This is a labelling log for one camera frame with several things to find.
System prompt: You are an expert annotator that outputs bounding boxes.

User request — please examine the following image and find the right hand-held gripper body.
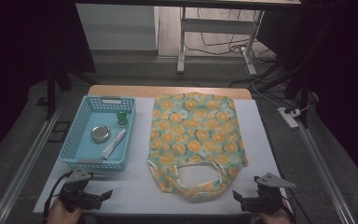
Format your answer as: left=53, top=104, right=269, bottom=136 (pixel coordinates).
left=241, top=172, right=296, bottom=216

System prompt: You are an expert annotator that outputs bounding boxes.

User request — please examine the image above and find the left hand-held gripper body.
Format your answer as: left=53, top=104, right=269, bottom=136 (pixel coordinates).
left=58, top=168, right=104, bottom=212

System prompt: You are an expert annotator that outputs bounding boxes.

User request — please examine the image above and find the light blue plastic basket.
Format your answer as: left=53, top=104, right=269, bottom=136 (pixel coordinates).
left=58, top=95, right=137, bottom=172

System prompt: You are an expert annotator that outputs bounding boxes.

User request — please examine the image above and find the white tube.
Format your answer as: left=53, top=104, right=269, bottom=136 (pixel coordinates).
left=101, top=128, right=128, bottom=161

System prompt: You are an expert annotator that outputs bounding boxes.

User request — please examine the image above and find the round silver tin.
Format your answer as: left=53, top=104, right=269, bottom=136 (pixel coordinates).
left=90, top=124, right=111, bottom=144

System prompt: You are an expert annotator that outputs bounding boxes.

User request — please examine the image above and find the orange fruit print bag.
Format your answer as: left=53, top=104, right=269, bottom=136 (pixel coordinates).
left=146, top=91, right=250, bottom=199

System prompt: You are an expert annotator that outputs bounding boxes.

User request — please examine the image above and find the small green bottle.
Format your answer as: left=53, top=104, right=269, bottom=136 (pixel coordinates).
left=116, top=111, right=129, bottom=126

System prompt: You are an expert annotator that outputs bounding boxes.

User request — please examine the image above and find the person's right hand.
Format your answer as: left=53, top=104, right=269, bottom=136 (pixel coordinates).
left=259, top=200, right=294, bottom=224

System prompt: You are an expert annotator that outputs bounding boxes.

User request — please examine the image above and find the person's left hand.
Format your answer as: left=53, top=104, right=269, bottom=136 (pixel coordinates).
left=46, top=200, right=85, bottom=224

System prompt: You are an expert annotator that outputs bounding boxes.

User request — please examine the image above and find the white power strip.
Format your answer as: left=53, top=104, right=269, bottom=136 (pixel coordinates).
left=276, top=106, right=302, bottom=130

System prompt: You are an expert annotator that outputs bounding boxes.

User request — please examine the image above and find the black stand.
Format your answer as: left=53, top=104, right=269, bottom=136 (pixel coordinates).
left=45, top=60, right=97, bottom=121
left=255, top=12, right=334, bottom=129

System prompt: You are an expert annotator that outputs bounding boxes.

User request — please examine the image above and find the black curtain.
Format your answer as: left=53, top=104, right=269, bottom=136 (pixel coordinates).
left=0, top=0, right=97, bottom=167
left=257, top=0, right=358, bottom=192

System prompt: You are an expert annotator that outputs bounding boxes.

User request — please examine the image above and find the white cabinet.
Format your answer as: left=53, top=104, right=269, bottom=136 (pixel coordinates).
left=76, top=3, right=160, bottom=51

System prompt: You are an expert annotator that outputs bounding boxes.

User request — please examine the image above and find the white standing desk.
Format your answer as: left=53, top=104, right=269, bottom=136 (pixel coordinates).
left=76, top=0, right=302, bottom=76

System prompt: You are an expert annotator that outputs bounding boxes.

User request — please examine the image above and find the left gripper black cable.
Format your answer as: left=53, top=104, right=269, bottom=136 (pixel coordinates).
left=42, top=171, right=74, bottom=222

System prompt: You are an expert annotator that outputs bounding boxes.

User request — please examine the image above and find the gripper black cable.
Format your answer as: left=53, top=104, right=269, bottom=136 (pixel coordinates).
left=42, top=171, right=74, bottom=222
left=283, top=197, right=298, bottom=223

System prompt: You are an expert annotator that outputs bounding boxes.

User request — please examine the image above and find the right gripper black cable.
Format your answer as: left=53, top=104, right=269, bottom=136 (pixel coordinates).
left=283, top=197, right=298, bottom=223

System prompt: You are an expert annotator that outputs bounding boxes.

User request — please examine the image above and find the aluminium rail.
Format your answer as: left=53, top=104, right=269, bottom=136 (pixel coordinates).
left=296, top=124, right=357, bottom=224
left=0, top=92, right=67, bottom=224

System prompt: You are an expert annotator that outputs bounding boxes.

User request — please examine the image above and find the black floor bracket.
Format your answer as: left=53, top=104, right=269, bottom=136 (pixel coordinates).
left=47, top=120, right=72, bottom=144

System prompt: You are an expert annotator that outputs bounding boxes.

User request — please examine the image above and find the white floor cable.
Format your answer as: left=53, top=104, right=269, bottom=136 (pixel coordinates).
left=245, top=62, right=310, bottom=113

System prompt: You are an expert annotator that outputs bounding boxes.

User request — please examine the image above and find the black floor cable bundle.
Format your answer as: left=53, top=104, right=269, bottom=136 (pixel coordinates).
left=183, top=7, right=278, bottom=59

